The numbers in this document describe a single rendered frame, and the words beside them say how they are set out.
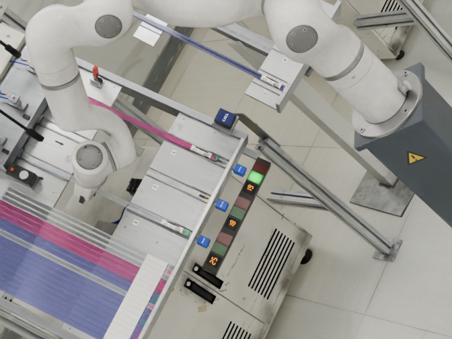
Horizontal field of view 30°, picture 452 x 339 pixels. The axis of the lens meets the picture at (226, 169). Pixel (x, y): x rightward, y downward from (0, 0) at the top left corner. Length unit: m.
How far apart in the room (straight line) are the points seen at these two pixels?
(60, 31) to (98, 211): 1.22
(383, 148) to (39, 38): 0.83
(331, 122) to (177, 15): 1.04
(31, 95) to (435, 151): 1.08
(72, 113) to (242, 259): 1.03
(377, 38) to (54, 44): 1.61
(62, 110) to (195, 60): 2.53
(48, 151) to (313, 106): 0.83
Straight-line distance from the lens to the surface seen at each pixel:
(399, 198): 2.86
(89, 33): 1.71
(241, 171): 2.27
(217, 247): 2.23
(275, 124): 3.55
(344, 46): 1.85
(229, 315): 2.74
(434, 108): 2.06
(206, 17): 1.76
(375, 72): 1.92
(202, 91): 4.13
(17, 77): 2.40
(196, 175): 2.28
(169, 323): 2.61
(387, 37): 3.18
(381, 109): 1.96
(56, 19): 1.77
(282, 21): 1.73
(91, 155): 1.98
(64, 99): 1.87
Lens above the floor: 1.96
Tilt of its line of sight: 33 degrees down
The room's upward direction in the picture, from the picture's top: 52 degrees counter-clockwise
